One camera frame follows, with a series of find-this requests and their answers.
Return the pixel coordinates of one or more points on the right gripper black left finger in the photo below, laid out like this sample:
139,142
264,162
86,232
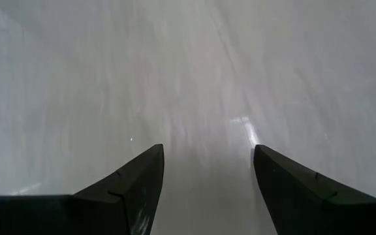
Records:
109,212

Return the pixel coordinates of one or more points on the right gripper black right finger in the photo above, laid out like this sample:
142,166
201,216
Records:
312,209

